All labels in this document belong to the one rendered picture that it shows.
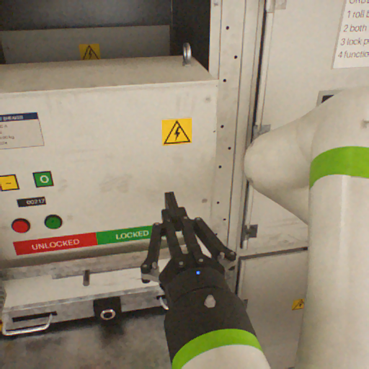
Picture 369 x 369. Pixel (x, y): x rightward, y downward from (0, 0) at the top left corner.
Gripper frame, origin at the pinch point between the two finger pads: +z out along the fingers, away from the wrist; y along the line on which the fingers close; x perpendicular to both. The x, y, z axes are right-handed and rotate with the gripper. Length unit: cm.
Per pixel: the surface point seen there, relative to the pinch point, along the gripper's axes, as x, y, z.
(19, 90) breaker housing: 16.2, -22.2, 15.9
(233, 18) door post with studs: 23.9, 18.8, 31.7
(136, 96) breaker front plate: 14.5, -3.5, 13.4
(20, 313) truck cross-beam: -31.6, -32.7, 12.1
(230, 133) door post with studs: -2.0, 19.8, 31.7
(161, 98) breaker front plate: 14.0, 0.6, 13.4
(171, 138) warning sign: 6.4, 2.3, 13.4
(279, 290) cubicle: -59, 40, 30
